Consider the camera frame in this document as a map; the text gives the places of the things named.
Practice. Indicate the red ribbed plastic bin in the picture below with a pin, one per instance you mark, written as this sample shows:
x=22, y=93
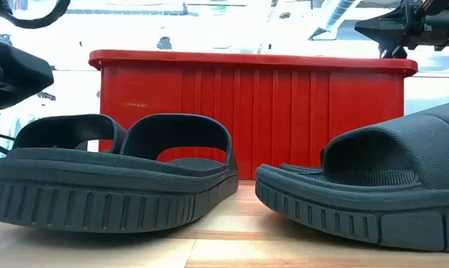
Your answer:
x=265, y=111

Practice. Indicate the silver ceiling air duct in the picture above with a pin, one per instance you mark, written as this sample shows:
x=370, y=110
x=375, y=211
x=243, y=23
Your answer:
x=337, y=15

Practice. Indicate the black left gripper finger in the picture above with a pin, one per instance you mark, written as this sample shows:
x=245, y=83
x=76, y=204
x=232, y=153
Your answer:
x=15, y=74

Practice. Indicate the hanging ceiling lamp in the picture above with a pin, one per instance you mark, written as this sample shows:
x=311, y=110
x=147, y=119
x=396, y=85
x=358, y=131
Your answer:
x=164, y=44

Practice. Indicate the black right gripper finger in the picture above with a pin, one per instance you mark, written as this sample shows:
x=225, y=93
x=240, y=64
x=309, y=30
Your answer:
x=395, y=52
x=391, y=28

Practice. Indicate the small dark wall sign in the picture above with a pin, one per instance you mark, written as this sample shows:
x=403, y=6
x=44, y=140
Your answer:
x=47, y=96

